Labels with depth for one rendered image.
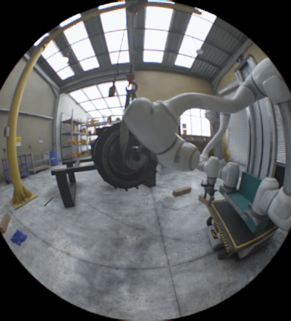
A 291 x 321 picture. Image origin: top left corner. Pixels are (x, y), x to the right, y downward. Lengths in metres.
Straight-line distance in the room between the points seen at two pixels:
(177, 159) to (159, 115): 0.14
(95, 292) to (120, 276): 0.27
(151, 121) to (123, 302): 1.05
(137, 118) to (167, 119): 0.07
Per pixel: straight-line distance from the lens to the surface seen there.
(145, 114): 0.25
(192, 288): 0.99
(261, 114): 1.07
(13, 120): 2.78
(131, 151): 0.61
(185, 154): 0.30
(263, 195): 0.74
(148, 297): 0.94
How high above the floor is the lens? 0.94
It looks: 10 degrees down
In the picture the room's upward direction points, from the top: 1 degrees counter-clockwise
